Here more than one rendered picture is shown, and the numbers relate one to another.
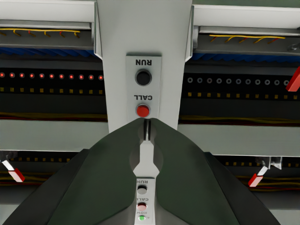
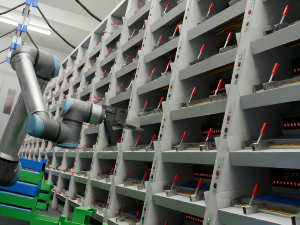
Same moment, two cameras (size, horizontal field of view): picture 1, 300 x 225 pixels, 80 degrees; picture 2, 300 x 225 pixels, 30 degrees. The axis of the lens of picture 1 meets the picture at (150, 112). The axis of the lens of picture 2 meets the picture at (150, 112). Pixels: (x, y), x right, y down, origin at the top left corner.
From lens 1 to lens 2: 2.51 m
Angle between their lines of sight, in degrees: 72
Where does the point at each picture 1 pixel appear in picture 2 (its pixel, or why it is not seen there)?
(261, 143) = (155, 117)
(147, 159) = (166, 109)
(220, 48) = not seen: hidden behind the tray
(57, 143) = (176, 112)
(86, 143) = (173, 113)
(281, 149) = (153, 116)
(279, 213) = (158, 86)
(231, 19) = not seen: hidden behind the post
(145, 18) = (158, 149)
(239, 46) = not seen: hidden behind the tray
